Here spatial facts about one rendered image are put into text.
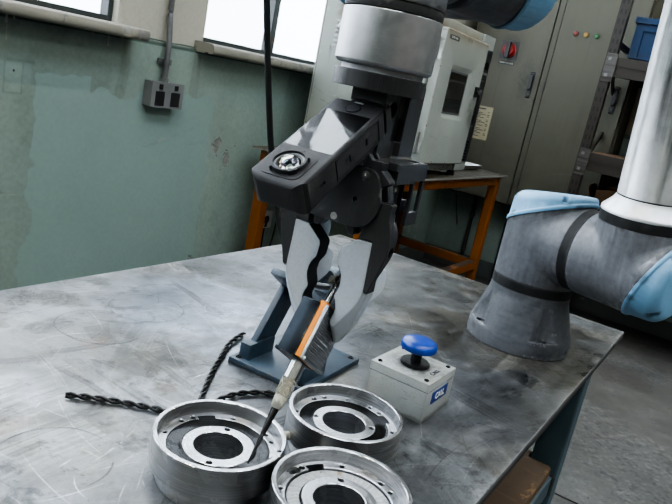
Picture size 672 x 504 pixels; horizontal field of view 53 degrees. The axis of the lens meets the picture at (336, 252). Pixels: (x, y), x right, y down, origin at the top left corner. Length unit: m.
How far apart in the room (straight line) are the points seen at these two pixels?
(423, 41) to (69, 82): 1.88
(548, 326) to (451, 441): 0.34
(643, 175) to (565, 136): 3.43
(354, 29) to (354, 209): 0.13
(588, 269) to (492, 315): 0.16
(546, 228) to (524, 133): 3.43
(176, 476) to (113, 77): 1.99
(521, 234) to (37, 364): 0.63
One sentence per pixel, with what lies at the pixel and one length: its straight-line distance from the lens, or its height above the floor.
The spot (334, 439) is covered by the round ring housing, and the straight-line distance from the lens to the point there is 0.58.
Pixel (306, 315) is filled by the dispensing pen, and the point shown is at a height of 0.94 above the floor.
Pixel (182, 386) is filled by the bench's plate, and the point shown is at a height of 0.80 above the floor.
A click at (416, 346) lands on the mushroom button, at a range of 0.72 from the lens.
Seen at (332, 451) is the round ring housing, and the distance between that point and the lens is 0.56.
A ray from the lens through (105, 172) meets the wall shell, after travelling 2.46.
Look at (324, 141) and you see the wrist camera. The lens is 0.48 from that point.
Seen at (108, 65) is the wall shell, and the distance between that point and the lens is 2.40.
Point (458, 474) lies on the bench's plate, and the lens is 0.66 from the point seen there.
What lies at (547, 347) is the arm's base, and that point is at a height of 0.82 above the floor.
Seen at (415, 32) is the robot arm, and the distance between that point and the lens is 0.50.
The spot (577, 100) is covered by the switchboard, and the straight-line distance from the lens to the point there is 4.32.
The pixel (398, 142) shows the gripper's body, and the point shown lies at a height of 1.08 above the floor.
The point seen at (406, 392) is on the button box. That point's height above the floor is 0.83.
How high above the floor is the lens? 1.13
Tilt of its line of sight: 14 degrees down
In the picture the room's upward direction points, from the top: 12 degrees clockwise
